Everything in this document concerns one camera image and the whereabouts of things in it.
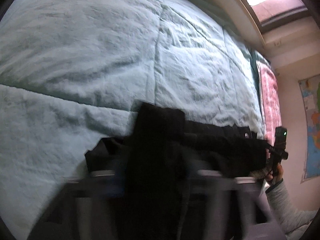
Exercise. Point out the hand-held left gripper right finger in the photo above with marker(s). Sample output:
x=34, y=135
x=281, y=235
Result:
x=200, y=180

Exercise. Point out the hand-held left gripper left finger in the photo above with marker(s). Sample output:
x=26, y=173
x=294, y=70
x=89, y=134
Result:
x=113, y=185

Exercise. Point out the black hooded jacket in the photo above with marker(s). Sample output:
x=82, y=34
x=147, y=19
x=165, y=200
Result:
x=155, y=155

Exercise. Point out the person's right forearm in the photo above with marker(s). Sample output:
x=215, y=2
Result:
x=285, y=205

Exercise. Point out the person's right hand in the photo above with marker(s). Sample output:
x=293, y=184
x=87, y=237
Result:
x=273, y=177

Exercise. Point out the pink quilted pillow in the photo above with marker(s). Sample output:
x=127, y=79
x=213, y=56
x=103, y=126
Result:
x=270, y=100

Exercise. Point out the teal pillow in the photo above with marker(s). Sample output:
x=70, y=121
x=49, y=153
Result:
x=260, y=58

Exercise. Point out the light blue quilt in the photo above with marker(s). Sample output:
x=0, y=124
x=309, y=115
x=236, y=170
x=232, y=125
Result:
x=87, y=55

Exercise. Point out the dark framed window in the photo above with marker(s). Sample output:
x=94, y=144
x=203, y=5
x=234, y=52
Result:
x=272, y=0

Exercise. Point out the colourful wall map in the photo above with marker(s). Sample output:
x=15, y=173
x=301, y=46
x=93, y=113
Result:
x=311, y=130

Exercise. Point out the white wall socket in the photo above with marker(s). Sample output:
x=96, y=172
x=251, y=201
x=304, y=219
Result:
x=278, y=43

